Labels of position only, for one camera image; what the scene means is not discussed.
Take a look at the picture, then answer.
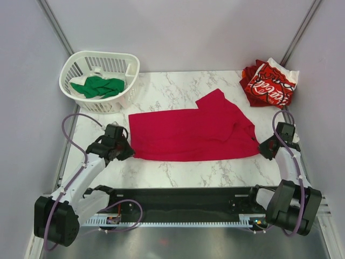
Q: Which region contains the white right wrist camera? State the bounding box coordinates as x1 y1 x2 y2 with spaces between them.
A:
293 125 300 143

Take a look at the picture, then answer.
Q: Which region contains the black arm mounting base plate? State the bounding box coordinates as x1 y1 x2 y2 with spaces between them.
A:
96 186 265 222

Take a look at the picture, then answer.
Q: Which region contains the crimson red t shirt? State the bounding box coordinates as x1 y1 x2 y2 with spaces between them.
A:
129 89 259 162

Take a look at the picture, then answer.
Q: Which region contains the green t shirt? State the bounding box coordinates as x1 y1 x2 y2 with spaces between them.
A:
72 76 125 99

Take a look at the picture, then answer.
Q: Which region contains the white slotted cable duct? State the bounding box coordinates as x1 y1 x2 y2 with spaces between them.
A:
82 214 265 228

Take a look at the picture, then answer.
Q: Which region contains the red coca-cola print shirt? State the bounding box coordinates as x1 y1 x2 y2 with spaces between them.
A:
245 58 300 108

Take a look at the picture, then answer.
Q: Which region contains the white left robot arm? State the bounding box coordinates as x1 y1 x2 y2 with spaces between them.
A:
33 124 135 247

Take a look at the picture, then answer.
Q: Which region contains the aluminium frame rail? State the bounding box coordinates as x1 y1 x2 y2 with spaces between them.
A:
316 196 332 216

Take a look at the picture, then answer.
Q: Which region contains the white cloth in basket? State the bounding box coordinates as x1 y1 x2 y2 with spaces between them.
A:
67 76 88 98

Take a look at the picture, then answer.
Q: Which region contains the white plastic laundry basket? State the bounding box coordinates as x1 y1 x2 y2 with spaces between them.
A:
59 51 140 114

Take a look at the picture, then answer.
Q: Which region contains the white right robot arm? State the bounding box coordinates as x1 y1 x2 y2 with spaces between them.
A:
247 122 322 236

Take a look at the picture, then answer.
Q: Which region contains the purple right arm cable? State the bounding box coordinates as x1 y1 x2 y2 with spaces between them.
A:
253 110 307 237

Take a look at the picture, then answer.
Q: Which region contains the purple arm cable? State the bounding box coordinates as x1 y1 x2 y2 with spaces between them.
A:
43 113 143 251
253 110 307 237

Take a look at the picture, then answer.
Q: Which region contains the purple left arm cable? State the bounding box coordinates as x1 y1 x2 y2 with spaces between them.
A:
43 113 143 251

